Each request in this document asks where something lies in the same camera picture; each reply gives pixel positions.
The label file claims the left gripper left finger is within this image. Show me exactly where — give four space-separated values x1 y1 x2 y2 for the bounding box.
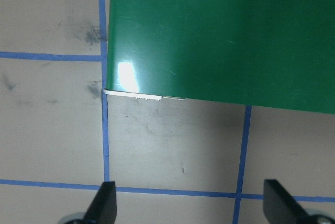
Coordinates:
83 182 117 224

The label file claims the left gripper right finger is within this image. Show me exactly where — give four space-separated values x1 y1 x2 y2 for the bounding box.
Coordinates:
263 179 310 224

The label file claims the green conveyor belt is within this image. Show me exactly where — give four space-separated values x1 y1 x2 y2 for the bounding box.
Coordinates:
104 0 334 114

